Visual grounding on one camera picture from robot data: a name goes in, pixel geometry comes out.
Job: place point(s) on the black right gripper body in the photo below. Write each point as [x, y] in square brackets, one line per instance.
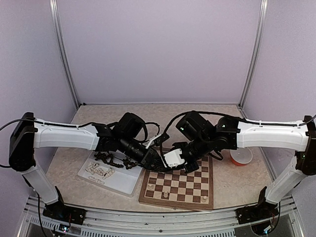
[201, 148]

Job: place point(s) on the pile of white chess pieces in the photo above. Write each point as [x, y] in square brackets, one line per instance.
[97, 174]

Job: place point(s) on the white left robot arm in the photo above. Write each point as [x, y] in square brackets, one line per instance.
[31, 133]

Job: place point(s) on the white plastic divided tray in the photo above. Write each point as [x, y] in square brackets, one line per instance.
[123, 181]

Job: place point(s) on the orange white bowl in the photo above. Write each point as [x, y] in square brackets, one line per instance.
[241, 156]

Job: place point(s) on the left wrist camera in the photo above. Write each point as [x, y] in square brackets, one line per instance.
[154, 141]

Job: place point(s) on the wooden chess board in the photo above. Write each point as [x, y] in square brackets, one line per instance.
[185, 190]

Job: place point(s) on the front aluminium rail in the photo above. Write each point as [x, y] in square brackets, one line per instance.
[100, 222]

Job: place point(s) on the aluminium frame post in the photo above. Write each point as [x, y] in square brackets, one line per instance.
[255, 53]
[62, 51]

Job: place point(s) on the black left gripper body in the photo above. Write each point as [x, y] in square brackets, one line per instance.
[135, 155]

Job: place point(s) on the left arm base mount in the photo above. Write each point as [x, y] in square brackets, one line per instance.
[60, 211]

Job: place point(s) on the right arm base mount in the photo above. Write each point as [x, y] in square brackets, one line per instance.
[256, 212]

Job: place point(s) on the left aluminium frame post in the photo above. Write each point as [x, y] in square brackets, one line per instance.
[62, 51]

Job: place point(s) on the right aluminium frame post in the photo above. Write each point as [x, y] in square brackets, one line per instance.
[255, 53]

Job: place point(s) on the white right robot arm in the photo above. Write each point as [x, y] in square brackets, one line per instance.
[231, 133]

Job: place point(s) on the pile of dark chess pieces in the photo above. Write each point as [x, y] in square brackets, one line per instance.
[108, 158]

